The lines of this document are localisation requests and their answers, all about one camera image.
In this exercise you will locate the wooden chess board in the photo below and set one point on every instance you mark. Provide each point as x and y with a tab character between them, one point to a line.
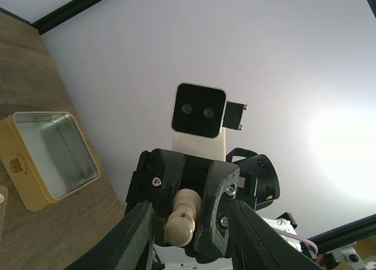
3	203

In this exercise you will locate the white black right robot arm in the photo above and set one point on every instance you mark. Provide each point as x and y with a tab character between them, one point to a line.
267	189

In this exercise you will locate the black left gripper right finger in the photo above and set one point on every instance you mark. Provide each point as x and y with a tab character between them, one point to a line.
256	245

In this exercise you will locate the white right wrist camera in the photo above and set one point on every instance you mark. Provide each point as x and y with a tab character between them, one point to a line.
201	116

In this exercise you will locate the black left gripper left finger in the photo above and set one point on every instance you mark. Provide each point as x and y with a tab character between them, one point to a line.
129	245

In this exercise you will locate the light wooden chess pawn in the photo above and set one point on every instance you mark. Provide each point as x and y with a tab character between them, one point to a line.
181	224

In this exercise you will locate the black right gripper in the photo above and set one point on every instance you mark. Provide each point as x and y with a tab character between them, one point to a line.
161	173

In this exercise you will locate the yellow bear tin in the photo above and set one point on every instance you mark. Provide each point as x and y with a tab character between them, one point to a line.
46	157

